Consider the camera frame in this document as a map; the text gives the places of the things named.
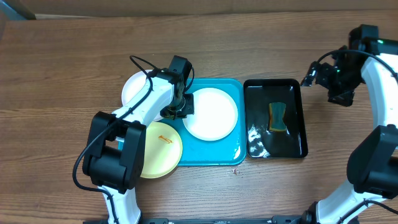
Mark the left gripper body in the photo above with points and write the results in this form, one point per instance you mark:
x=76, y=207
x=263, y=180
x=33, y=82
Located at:
x=181, y=109

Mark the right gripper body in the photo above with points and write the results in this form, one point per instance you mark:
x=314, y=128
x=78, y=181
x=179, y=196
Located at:
x=341, y=83

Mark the yellow plate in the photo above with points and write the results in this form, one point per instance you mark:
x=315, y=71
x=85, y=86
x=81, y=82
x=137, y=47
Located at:
x=163, y=150

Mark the green yellow sponge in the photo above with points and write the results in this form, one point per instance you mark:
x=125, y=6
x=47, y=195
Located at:
x=276, y=116

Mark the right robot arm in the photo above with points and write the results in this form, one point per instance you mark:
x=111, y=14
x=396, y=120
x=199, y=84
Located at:
x=372, y=168

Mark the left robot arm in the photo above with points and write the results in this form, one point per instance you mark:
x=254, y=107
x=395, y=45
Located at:
x=113, y=159

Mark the teal plastic tray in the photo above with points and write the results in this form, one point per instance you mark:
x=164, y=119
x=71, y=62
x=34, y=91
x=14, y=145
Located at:
x=228, y=151

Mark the black tray with water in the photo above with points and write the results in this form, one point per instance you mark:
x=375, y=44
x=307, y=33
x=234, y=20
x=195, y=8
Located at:
x=263, y=143

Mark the white plate with sauce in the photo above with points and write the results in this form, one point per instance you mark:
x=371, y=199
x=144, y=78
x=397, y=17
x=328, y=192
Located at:
x=135, y=89

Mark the small debris on table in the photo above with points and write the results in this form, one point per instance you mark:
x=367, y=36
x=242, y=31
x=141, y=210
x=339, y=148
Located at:
x=235, y=170

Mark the dark object top left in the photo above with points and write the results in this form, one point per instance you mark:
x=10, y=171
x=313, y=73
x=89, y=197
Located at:
x=15, y=10

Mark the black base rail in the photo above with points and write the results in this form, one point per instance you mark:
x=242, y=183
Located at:
x=279, y=219

